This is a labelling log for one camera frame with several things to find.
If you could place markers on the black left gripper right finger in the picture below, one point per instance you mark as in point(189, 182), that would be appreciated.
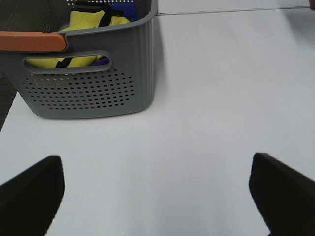
point(284, 197)

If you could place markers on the grey perforated plastic basket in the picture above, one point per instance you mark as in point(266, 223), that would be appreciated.
point(124, 85)

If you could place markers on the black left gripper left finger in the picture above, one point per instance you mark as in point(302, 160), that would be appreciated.
point(30, 200)

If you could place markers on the yellow towel with black trim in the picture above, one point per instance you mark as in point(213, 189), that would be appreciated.
point(85, 15)

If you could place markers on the blue purple towel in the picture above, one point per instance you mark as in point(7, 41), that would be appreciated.
point(125, 9)

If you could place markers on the brown towel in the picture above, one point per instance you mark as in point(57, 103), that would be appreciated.
point(312, 4)

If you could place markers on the orange basket handle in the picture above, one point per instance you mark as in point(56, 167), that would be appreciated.
point(31, 41)

